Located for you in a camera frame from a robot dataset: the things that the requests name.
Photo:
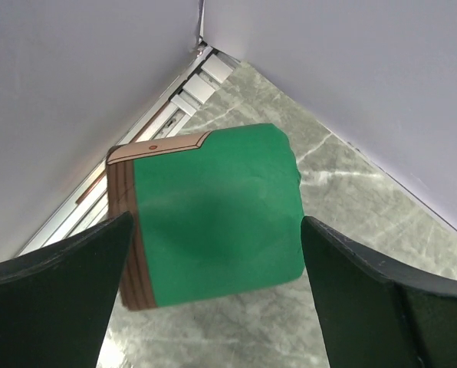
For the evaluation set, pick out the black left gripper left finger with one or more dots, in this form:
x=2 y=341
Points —
x=56 y=302

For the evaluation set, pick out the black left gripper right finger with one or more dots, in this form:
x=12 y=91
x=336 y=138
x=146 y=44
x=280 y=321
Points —
x=375 y=311

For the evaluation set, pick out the aluminium table edge rail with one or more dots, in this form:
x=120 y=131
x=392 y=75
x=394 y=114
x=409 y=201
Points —
x=88 y=203

